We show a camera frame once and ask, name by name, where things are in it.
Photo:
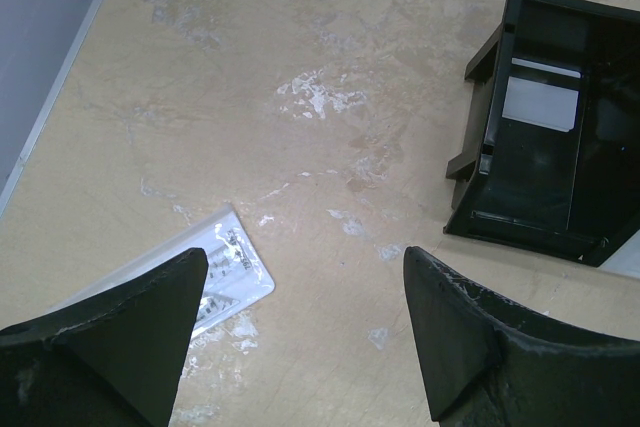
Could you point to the small printed plastic packet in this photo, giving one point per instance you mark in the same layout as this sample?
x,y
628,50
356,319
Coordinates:
x,y
236,277

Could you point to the white card in tray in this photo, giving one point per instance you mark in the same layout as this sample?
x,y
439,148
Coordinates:
x,y
542,95

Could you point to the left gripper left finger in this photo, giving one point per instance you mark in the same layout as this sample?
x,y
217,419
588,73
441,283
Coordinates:
x,y
112,359

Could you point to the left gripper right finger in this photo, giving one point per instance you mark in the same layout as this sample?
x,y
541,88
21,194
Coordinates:
x,y
486,360

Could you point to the aluminium frame rail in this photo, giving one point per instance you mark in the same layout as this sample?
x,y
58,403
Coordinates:
x,y
40,40

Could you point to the black white three-compartment tray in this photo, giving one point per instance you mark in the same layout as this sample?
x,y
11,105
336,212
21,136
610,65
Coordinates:
x,y
572,195

